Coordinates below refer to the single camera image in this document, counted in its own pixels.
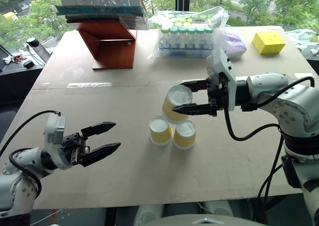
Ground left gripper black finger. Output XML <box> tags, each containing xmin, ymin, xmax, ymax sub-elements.
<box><xmin>80</xmin><ymin>121</ymin><xmax>117</xmax><ymax>138</ymax></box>
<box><xmin>79</xmin><ymin>142</ymin><xmax>122</xmax><ymax>168</ymax></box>

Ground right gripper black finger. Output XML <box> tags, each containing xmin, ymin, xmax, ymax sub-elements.
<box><xmin>179</xmin><ymin>79</ymin><xmax>210</xmax><ymax>93</ymax></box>
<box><xmin>171</xmin><ymin>103</ymin><xmax>212</xmax><ymax>115</ymax></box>

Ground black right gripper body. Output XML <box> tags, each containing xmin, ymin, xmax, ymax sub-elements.
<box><xmin>205</xmin><ymin>72</ymin><xmax>230</xmax><ymax>117</ymax></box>

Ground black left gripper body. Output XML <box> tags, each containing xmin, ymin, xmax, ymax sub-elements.
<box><xmin>59</xmin><ymin>132</ymin><xmax>91</xmax><ymax>166</ymax></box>

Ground yellow paper cup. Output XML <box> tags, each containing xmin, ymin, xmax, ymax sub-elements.
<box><xmin>149</xmin><ymin>114</ymin><xmax>174</xmax><ymax>146</ymax></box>
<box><xmin>173</xmin><ymin>119</ymin><xmax>198</xmax><ymax>150</ymax></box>
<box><xmin>161</xmin><ymin>84</ymin><xmax>194</xmax><ymax>124</ymax></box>

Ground plastic-wrapped stack of books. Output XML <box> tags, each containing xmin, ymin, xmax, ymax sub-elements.
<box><xmin>55</xmin><ymin>0</ymin><xmax>150</xmax><ymax>31</ymax></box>

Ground bagged green-capped tube rack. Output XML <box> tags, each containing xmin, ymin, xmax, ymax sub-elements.
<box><xmin>149</xmin><ymin>10</ymin><xmax>215</xmax><ymax>60</ymax></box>

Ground clear plastic bag purple contents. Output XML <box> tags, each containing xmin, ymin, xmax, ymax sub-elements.
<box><xmin>211</xmin><ymin>6</ymin><xmax>247</xmax><ymax>60</ymax></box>

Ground yellow box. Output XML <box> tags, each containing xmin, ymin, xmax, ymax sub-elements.
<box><xmin>252</xmin><ymin>31</ymin><xmax>287</xmax><ymax>55</ymax></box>

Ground pale rounded shape under table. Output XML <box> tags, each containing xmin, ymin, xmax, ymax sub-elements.
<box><xmin>203</xmin><ymin>200</ymin><xmax>234</xmax><ymax>217</ymax></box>
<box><xmin>135</xmin><ymin>203</ymin><xmax>164</xmax><ymax>226</ymax></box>

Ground orange-brown wooden shelf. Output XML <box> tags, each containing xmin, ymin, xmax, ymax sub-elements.
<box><xmin>54</xmin><ymin>0</ymin><xmax>138</xmax><ymax>71</ymax></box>

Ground black side table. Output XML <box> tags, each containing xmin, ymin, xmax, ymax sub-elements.
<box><xmin>0</xmin><ymin>43</ymin><xmax>53</xmax><ymax>147</ymax></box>

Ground black cylindrical device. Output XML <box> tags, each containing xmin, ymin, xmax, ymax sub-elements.
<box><xmin>25</xmin><ymin>37</ymin><xmax>51</xmax><ymax>63</ymax></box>

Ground crumpled clear plastic sheet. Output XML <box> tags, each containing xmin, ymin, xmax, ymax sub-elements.
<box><xmin>286</xmin><ymin>28</ymin><xmax>319</xmax><ymax>53</ymax></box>

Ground grey rounded robot torso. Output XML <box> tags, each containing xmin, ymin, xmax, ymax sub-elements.
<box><xmin>146</xmin><ymin>215</ymin><xmax>271</xmax><ymax>226</ymax></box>

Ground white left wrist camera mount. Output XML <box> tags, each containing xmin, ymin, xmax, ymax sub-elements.
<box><xmin>44</xmin><ymin>113</ymin><xmax>73</xmax><ymax>171</ymax></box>

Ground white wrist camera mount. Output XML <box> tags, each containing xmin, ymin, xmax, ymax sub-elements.
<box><xmin>206</xmin><ymin>47</ymin><xmax>237</xmax><ymax>112</ymax></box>
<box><xmin>44</xmin><ymin>113</ymin><xmax>73</xmax><ymax>171</ymax></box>

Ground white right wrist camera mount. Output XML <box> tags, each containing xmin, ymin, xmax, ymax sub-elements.
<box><xmin>206</xmin><ymin>47</ymin><xmax>237</xmax><ymax>112</ymax></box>

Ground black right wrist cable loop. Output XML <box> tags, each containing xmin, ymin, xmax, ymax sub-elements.
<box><xmin>223</xmin><ymin>106</ymin><xmax>282</xmax><ymax>141</ymax></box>

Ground thin black left wrist cable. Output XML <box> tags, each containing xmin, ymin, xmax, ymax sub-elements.
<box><xmin>0</xmin><ymin>110</ymin><xmax>62</xmax><ymax>157</ymax></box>

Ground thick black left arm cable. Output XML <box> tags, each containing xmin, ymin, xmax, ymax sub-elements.
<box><xmin>8</xmin><ymin>148</ymin><xmax>42</xmax><ymax>200</ymax></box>

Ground black right arm hanging cables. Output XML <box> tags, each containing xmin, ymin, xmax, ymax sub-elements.
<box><xmin>256</xmin><ymin>133</ymin><xmax>285</xmax><ymax>213</ymax></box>

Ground black right forearm cable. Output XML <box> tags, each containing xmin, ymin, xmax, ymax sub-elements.
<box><xmin>249</xmin><ymin>76</ymin><xmax>316</xmax><ymax>107</ymax></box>

